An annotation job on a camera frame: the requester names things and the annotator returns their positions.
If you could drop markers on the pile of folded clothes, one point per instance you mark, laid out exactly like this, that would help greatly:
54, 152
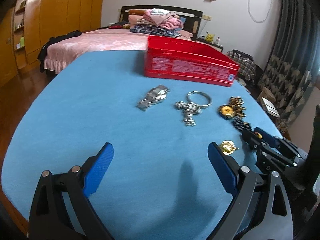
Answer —
157, 22

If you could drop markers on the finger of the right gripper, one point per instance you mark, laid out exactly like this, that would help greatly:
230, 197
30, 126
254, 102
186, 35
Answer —
268, 159
285, 147

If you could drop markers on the white lotion bottle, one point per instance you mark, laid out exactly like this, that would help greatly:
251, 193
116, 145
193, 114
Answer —
218, 41

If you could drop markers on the blue table cloth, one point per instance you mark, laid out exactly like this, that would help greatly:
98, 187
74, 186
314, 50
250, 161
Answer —
160, 183

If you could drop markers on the red tin box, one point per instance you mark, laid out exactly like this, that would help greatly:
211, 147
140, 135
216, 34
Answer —
173, 58

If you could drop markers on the yellow pendant bead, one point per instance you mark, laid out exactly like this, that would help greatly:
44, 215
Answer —
226, 112

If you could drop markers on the black nightstand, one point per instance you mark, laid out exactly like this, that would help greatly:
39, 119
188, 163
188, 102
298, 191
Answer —
215, 46

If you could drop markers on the dark patterned curtain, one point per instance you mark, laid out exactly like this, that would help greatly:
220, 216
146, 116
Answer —
293, 66

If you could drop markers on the yellow Pikachu plush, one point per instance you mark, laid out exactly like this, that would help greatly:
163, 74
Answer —
209, 37

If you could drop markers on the silver bangle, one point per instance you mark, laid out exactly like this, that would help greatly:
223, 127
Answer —
202, 99

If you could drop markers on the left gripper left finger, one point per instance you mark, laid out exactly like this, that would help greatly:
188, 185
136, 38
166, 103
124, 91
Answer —
49, 218

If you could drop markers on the pink covered bed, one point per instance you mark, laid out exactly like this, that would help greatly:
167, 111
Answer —
61, 51

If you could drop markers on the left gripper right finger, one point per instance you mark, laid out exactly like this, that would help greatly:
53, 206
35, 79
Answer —
260, 207

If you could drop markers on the wooden wardrobe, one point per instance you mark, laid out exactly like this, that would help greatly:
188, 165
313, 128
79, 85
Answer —
28, 25

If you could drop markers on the wooden stool with boxes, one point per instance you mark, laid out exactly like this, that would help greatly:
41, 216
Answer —
267, 100

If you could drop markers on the silver metal watch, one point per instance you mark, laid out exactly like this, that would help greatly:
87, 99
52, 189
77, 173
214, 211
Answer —
153, 96

